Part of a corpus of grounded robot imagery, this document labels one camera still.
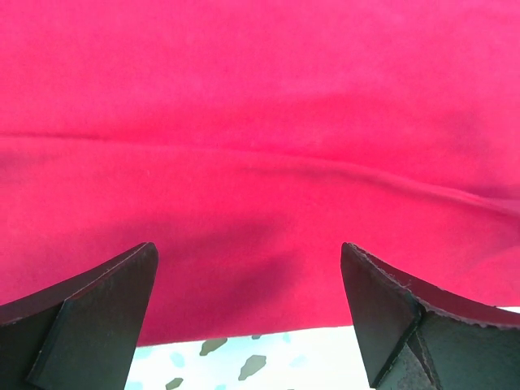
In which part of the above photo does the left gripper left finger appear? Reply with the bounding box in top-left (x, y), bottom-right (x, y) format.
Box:
top-left (1, 243), bottom-right (158, 390)

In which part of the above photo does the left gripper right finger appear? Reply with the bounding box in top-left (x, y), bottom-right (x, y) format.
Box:
top-left (341, 243), bottom-right (519, 389)

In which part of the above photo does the red t shirt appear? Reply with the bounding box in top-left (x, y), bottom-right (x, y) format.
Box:
top-left (1, 1), bottom-right (519, 345)

